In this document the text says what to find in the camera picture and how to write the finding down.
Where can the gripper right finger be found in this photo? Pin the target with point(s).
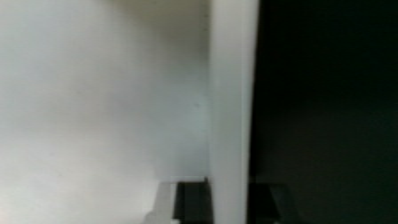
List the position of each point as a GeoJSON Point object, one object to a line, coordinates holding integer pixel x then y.
{"type": "Point", "coordinates": [273, 209]}

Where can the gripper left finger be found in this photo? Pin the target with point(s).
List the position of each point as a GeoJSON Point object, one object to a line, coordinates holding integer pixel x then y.
{"type": "Point", "coordinates": [193, 204]}

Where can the white square tabletop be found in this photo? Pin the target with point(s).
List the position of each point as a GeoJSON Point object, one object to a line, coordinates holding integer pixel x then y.
{"type": "Point", "coordinates": [126, 107]}

